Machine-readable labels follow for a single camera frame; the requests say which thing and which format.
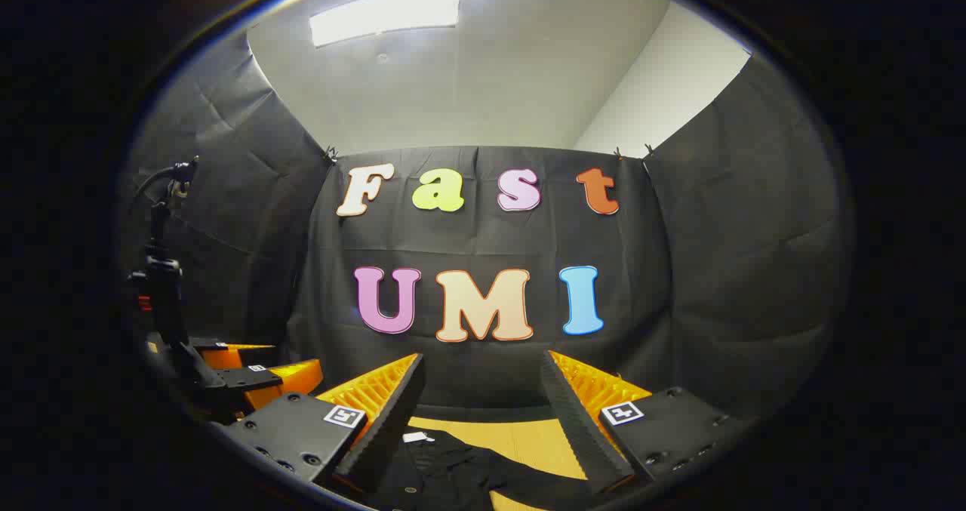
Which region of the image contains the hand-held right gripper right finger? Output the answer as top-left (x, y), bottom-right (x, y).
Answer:
top-left (539, 349), bottom-right (759, 495)

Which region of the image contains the black backdrop cloth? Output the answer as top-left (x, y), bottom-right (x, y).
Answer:
top-left (121, 32), bottom-right (854, 436)

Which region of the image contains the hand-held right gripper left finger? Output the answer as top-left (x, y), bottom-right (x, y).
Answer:
top-left (215, 352), bottom-right (426, 497)

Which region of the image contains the black collared shirt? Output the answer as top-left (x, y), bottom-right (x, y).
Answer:
top-left (362, 428), bottom-right (601, 511)

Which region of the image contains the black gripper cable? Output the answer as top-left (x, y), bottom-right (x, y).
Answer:
top-left (134, 156), bottom-right (199, 199)

